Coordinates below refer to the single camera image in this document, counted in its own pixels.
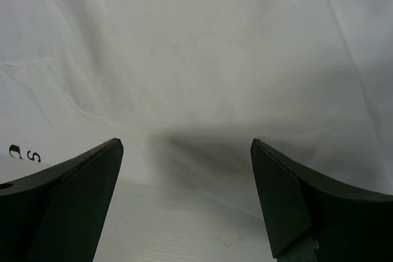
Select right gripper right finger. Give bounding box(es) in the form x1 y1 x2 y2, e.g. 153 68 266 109
251 139 392 261

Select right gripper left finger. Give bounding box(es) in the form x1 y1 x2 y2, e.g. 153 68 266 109
1 138 123 261

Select white printed t-shirt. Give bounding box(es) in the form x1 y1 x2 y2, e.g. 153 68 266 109
1 0 392 214

